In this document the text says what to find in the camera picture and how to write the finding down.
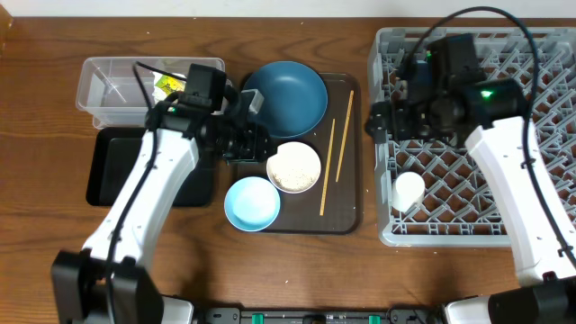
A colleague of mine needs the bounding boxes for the pink bowl with rice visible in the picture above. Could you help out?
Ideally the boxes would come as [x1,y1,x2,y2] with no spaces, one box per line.
[266,141,321,194]

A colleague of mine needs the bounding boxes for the white cup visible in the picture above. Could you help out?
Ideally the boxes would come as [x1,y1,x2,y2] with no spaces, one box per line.
[391,172,426,212]

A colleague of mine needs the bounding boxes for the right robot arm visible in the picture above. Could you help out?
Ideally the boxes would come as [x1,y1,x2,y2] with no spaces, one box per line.
[365,33,575,323]

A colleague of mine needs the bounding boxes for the yellow green snack wrapper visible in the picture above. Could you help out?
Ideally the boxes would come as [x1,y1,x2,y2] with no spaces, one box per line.
[153,72,186,96]

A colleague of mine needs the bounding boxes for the left wooden chopstick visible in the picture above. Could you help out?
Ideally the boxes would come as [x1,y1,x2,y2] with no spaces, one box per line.
[319,119,336,217]

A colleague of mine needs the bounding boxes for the right wooden chopstick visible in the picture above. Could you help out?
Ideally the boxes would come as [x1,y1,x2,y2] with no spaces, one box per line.
[336,90,355,182]

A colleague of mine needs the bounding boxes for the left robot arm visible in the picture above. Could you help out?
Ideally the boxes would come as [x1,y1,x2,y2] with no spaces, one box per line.
[50,64,276,323]

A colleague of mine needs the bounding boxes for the clear plastic waste bin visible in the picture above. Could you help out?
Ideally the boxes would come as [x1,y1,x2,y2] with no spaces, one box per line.
[76,57,225,129]

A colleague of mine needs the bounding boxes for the wooden chopstick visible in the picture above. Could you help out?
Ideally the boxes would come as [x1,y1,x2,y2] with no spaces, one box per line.
[336,90,355,182]
[319,119,336,217]

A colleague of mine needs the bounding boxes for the dark blue plate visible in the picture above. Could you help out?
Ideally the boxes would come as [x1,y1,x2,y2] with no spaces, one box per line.
[243,61,329,139]

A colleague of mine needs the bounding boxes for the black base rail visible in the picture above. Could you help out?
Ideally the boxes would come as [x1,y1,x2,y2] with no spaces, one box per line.
[193,307,445,324]

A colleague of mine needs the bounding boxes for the black waste tray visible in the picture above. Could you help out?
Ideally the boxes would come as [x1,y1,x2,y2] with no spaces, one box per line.
[85,127,215,207]

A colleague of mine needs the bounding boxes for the grey dishwasher rack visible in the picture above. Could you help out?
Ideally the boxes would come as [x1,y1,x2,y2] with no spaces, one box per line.
[374,27,575,248]

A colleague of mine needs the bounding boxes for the brown serving tray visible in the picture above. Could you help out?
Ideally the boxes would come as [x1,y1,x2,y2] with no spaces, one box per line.
[265,73,364,235]

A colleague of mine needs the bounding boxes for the light blue bowl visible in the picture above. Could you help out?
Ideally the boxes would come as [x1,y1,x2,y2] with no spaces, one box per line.
[224,176,281,232]

